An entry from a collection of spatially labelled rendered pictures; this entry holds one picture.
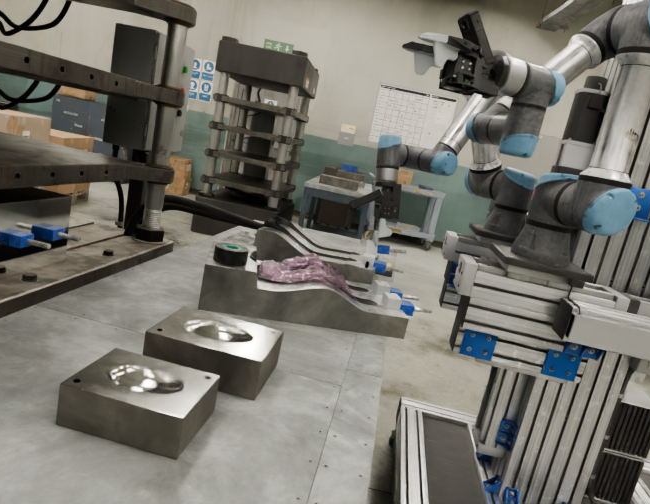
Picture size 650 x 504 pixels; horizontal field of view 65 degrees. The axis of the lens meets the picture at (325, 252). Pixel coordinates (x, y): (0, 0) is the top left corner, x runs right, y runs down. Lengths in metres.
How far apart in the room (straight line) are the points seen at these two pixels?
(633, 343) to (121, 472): 1.16
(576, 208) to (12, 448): 1.20
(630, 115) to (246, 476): 1.11
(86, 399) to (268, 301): 0.57
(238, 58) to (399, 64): 3.19
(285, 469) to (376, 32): 7.75
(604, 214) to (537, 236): 0.19
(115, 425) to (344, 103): 7.55
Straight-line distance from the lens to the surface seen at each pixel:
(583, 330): 1.40
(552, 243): 1.46
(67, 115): 8.80
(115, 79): 1.60
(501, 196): 1.95
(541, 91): 1.22
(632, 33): 1.42
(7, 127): 5.07
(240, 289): 1.19
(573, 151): 1.73
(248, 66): 5.61
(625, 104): 1.39
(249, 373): 0.85
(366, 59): 8.16
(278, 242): 1.56
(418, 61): 1.15
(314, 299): 1.21
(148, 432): 0.72
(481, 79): 1.16
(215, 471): 0.72
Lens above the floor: 1.22
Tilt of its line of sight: 12 degrees down
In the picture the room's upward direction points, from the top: 12 degrees clockwise
